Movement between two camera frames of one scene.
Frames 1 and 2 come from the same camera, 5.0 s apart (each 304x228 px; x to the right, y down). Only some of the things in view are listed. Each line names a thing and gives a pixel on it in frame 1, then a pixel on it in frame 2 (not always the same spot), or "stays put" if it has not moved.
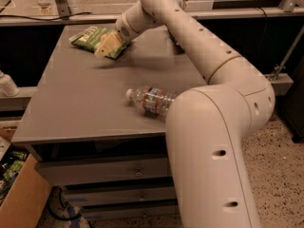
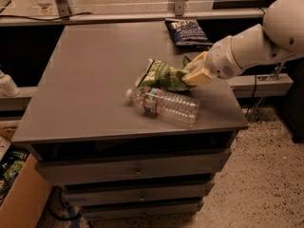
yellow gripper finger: x=110 y=41 → x=197 y=79
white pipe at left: x=8 y=85 stays put
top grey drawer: x=62 y=173 stays put
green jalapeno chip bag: x=89 y=39 → x=159 y=74
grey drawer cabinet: x=106 y=153 stays put
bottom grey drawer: x=130 y=211 stays put
